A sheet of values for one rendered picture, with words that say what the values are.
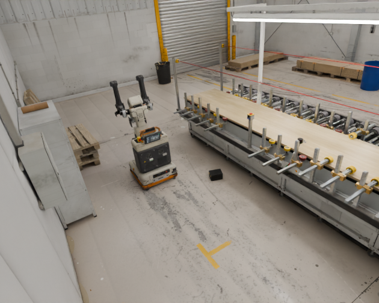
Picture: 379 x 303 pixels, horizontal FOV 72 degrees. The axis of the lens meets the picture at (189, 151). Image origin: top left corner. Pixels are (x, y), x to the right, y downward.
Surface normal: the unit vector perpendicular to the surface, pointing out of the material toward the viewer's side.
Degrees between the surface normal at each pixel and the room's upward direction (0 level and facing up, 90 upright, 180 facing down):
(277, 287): 0
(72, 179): 90
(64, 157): 90
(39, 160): 90
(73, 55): 90
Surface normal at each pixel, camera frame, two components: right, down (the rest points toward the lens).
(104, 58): 0.52, 0.40
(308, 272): -0.08, -0.86
